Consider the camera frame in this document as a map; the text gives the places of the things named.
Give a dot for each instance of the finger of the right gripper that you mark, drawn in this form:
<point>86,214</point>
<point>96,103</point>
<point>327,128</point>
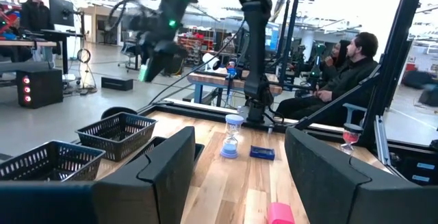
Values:
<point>154,68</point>

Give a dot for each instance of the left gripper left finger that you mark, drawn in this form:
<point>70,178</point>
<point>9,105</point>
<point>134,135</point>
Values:
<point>164,196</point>

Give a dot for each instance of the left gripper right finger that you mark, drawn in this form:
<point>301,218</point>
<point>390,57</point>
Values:
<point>325,189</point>

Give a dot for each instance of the pink USB charger cube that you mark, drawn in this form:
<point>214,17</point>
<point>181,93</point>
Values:
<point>280,215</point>

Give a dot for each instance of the red sand timer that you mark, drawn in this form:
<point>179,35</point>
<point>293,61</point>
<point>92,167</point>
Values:
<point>350,136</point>

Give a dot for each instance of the small blue digital clock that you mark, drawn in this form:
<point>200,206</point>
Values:
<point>262,153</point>

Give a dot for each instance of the blue sand timer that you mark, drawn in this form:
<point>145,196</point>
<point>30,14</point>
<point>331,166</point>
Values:
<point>230,148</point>

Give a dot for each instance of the black monitor on arm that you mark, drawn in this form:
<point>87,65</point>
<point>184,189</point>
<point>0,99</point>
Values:
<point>61,10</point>

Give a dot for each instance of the robot arm with green lights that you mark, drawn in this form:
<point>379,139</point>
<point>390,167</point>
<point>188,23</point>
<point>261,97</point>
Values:
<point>316,63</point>

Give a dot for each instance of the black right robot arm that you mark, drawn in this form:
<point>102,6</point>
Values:
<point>255,46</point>

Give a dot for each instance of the office chair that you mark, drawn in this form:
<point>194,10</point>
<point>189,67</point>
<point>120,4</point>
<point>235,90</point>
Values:
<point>129,49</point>

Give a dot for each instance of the red parts shelf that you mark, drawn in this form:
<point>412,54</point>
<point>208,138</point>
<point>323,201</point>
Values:
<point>190,46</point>

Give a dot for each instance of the black box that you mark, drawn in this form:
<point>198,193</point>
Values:
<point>116,84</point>

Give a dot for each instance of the white round device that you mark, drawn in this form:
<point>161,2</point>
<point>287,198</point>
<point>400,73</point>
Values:
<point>209,61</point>

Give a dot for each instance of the wooden workbench blue legs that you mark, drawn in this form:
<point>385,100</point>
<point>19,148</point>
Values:
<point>212,79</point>

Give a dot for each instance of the black standing desk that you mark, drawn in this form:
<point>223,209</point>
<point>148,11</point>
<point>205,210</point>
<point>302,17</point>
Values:
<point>63,35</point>

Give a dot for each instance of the blue lit screen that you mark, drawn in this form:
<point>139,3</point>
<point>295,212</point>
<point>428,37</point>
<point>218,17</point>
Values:
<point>272,39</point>

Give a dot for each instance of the black computer tower pink lights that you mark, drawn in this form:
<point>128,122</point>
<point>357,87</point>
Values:
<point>44,87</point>

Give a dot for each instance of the person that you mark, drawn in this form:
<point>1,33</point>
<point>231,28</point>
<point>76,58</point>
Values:
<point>36,15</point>
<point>337,54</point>
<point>349,76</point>

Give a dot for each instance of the wooden top workbench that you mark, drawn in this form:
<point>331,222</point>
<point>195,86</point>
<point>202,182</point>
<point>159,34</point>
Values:
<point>20,43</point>

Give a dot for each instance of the silver bracket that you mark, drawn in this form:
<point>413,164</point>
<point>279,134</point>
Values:
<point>381,142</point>

